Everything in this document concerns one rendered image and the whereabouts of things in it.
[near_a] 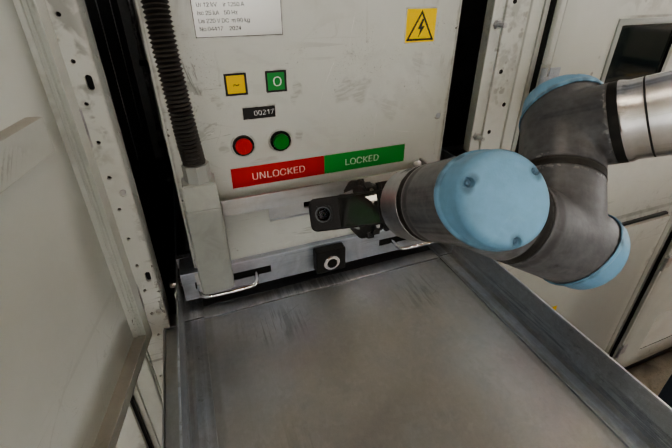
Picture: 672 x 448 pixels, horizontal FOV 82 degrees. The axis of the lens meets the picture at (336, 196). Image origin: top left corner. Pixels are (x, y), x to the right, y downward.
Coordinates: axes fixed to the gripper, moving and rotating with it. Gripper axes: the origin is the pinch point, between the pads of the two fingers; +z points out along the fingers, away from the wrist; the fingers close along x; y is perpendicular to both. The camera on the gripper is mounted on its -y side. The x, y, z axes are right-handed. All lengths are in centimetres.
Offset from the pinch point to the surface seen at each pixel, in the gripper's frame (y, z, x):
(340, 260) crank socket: 0.6, 8.1, -10.0
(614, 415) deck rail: 24.8, -24.2, -33.4
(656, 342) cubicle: 132, 42, -76
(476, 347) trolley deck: 15.1, -9.9, -25.7
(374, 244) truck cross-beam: 9.0, 9.9, -8.7
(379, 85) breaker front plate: 8.7, -5.1, 19.6
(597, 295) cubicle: 82, 22, -40
